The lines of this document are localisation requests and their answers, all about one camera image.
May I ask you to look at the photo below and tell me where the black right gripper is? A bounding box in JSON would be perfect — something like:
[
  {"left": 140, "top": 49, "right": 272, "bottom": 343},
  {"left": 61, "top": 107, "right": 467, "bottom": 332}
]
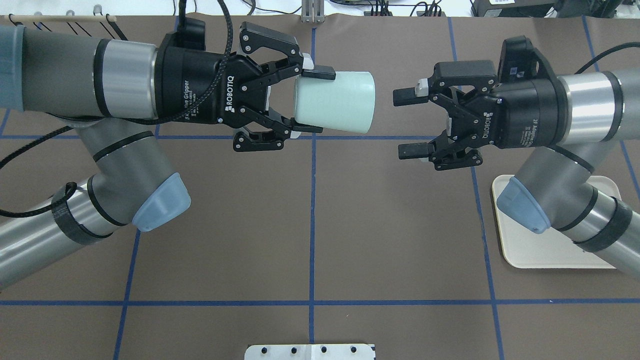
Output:
[{"left": 393, "top": 60, "right": 563, "bottom": 171}]

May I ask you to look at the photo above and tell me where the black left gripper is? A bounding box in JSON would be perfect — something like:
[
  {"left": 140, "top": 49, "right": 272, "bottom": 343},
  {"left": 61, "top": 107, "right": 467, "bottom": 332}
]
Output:
[{"left": 156, "top": 21, "right": 337, "bottom": 153}]

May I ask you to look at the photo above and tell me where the light green plastic cup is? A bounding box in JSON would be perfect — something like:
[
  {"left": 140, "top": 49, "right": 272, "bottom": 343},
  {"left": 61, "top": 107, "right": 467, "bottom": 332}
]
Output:
[{"left": 294, "top": 71, "right": 376, "bottom": 133}]

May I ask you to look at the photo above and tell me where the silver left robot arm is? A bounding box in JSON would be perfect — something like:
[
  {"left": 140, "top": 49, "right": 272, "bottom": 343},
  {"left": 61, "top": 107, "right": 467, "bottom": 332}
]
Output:
[{"left": 1, "top": 17, "right": 338, "bottom": 289}]

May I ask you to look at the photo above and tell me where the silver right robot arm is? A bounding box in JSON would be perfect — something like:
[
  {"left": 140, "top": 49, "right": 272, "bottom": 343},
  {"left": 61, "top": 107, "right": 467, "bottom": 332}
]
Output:
[{"left": 393, "top": 59, "right": 639, "bottom": 280}]

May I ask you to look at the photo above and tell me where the cream rabbit tray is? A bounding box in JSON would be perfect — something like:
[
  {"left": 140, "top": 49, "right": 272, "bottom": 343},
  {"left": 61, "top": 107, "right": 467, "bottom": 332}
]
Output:
[{"left": 491, "top": 174, "right": 614, "bottom": 270}]

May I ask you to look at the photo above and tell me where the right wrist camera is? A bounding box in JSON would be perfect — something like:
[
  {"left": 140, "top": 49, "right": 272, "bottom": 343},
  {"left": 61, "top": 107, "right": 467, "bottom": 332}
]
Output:
[{"left": 497, "top": 35, "right": 557, "bottom": 84}]

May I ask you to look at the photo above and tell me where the black wire cup rack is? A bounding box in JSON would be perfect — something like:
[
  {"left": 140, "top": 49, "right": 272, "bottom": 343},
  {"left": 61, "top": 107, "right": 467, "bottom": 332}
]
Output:
[{"left": 1, "top": 13, "right": 127, "bottom": 41}]

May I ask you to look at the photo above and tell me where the wooden rack handle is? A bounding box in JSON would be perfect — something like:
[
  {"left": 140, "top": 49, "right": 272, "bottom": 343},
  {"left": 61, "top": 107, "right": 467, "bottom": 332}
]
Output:
[{"left": 1, "top": 14, "right": 118, "bottom": 23}]

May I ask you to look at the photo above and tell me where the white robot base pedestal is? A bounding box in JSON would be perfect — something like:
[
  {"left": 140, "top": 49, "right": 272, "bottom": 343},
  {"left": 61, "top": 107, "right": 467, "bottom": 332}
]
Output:
[{"left": 244, "top": 342, "right": 377, "bottom": 360}]

